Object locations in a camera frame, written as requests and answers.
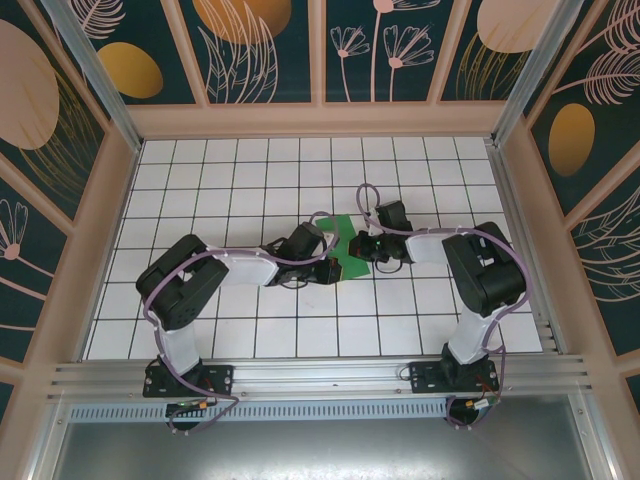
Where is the green paper sheet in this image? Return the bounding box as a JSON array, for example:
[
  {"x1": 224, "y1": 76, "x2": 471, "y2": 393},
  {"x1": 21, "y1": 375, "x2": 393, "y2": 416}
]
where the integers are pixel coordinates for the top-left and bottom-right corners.
[{"x1": 316, "y1": 213, "x2": 372, "y2": 281}]

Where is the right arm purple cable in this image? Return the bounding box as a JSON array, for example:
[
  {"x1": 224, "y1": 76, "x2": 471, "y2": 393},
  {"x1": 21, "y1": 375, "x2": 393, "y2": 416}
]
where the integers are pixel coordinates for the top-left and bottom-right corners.
[{"x1": 355, "y1": 183, "x2": 532, "y2": 432}]

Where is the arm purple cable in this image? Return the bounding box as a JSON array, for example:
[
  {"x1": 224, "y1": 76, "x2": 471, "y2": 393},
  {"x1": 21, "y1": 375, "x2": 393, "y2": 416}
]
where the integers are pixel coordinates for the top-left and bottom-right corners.
[
  {"x1": 355, "y1": 183, "x2": 532, "y2": 432},
  {"x1": 143, "y1": 212, "x2": 342, "y2": 436}
]

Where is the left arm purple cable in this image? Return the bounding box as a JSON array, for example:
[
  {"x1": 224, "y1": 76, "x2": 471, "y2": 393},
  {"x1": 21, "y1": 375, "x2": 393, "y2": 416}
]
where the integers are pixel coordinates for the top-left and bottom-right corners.
[{"x1": 143, "y1": 212, "x2": 342, "y2": 436}]

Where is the long aluminium mounting rail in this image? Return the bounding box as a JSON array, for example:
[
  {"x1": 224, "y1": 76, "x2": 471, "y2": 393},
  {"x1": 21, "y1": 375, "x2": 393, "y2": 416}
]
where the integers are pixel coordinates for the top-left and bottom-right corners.
[{"x1": 47, "y1": 354, "x2": 594, "y2": 401}]

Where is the aluminium side rail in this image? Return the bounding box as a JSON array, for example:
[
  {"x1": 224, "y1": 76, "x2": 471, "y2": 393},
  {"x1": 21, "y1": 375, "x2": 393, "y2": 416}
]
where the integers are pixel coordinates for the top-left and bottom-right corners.
[{"x1": 487, "y1": 142, "x2": 569, "y2": 354}]

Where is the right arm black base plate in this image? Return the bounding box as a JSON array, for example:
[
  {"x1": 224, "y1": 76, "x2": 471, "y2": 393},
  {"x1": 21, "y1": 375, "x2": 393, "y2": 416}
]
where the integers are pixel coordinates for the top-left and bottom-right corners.
[{"x1": 408, "y1": 360, "x2": 500, "y2": 396}]

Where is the grey slotted cable duct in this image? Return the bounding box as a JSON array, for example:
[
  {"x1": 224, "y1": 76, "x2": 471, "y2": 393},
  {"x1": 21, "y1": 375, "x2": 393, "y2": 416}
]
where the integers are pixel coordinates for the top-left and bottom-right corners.
[{"x1": 67, "y1": 402, "x2": 454, "y2": 422}]

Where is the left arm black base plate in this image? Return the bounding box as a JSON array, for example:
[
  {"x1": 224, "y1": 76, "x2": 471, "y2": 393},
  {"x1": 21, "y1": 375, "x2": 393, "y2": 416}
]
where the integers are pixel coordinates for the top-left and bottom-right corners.
[{"x1": 143, "y1": 364, "x2": 236, "y2": 399}]

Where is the aluminium frame post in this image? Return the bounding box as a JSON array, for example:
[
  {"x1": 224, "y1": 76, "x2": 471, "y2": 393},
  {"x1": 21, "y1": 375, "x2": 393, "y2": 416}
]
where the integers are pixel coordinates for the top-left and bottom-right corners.
[
  {"x1": 39, "y1": 0, "x2": 146, "y2": 154},
  {"x1": 489, "y1": 0, "x2": 586, "y2": 146}
]

